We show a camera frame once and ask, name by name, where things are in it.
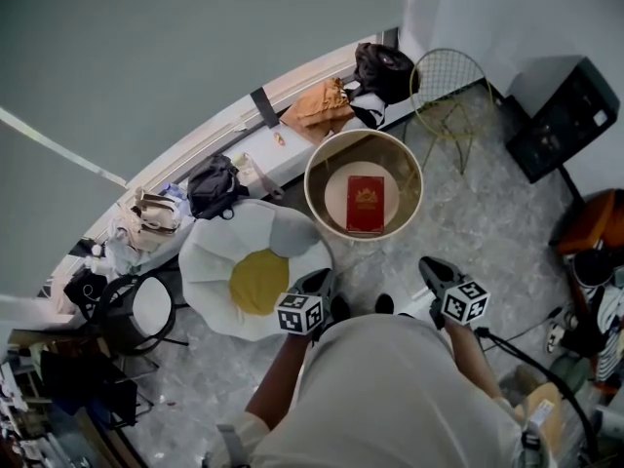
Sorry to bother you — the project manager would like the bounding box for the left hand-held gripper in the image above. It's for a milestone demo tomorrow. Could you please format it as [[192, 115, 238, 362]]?
[[275, 267, 338, 336]]

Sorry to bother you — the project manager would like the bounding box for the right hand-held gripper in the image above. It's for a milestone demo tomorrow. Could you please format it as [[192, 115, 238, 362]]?
[[418, 255, 490, 332]]

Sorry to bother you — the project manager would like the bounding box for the red book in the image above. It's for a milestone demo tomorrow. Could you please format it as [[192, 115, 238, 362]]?
[[345, 175, 386, 236]]

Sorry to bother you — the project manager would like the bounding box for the round cream and gold seat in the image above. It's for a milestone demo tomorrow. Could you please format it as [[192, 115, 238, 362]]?
[[303, 129, 423, 241]]

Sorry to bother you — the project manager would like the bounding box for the person's left forearm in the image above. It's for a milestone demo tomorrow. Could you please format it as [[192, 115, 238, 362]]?
[[245, 331, 318, 429]]

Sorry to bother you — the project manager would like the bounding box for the person's right forearm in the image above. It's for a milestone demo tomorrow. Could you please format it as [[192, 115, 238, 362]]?
[[444, 320, 504, 402]]

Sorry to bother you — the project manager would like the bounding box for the black stool with white seat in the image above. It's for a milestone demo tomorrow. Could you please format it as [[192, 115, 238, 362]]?
[[98, 273, 190, 358]]

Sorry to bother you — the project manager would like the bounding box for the person's black left shoe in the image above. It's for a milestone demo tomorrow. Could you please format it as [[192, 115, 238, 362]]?
[[330, 293, 353, 322]]

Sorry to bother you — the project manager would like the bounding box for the white and yellow egg cushion chair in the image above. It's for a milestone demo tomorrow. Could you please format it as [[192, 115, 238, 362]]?
[[177, 199, 334, 343]]

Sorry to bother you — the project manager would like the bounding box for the person's white shirt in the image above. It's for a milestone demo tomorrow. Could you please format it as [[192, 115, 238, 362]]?
[[247, 313, 530, 468]]

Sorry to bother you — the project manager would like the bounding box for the white sneaker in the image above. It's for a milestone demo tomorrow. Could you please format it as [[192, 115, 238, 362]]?
[[544, 321, 567, 354]]

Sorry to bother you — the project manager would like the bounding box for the black backpack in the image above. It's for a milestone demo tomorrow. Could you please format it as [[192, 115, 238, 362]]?
[[186, 153, 251, 221]]

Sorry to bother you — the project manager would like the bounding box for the white window sill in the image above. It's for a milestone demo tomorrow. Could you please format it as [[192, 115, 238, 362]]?
[[37, 27, 402, 302]]

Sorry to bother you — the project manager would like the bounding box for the orange chair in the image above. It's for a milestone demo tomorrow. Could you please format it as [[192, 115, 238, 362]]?
[[549, 188, 624, 258]]

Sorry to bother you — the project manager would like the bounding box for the green round object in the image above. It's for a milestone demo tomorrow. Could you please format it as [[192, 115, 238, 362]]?
[[549, 350, 592, 395]]

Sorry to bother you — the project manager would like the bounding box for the black and white garment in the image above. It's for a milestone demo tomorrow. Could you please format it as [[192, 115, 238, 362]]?
[[347, 92, 390, 130]]

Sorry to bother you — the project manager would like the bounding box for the beige tote bag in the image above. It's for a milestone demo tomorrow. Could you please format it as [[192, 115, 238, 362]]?
[[127, 186, 182, 252]]

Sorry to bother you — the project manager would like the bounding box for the cardboard box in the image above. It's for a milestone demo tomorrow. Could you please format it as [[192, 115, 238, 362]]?
[[515, 384, 567, 439]]

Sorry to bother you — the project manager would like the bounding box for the white plastic bag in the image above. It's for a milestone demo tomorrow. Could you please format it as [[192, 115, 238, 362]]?
[[102, 220, 163, 276]]

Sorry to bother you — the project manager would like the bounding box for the striped garment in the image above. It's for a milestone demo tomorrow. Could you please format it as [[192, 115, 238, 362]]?
[[590, 283, 624, 387]]

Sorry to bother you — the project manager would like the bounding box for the black cabinet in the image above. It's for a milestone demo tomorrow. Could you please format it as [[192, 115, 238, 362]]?
[[504, 56, 621, 184]]

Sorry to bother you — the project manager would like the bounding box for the brown jacket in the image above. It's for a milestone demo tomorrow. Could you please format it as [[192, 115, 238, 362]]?
[[281, 77, 356, 146]]

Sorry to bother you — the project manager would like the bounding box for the black bag with white print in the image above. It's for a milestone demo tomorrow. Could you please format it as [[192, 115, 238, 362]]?
[[61, 267, 109, 320]]

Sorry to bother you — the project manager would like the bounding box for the black cable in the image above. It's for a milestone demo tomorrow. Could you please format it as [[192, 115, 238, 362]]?
[[474, 326, 600, 460]]

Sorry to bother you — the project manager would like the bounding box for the gold wire chair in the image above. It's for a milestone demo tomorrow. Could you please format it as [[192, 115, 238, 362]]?
[[409, 47, 497, 176]]

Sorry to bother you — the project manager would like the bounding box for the black strap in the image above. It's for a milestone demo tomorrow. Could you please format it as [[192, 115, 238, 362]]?
[[250, 87, 281, 129]]

